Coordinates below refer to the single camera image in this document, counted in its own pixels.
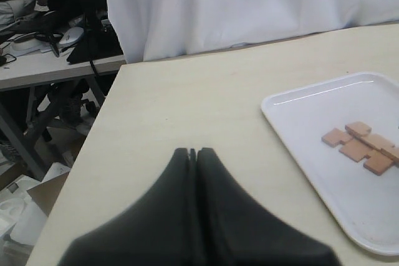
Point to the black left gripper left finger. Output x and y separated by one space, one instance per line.
161 228

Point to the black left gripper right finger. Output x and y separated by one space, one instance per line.
239 231

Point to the notched wooden piece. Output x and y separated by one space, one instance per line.
337 137
377 153

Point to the cardboard box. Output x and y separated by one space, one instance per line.
45 194

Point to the white plastic tray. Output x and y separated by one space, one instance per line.
364 204

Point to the white foam packaging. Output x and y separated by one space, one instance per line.
21 218

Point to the office chair base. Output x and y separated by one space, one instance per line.
67 107

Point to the black monitor stand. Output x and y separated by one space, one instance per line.
99 41

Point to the white computer mouse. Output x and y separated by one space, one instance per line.
71 36

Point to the grey background desk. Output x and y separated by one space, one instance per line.
30 71

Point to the white backdrop curtain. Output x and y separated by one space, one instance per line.
158 29

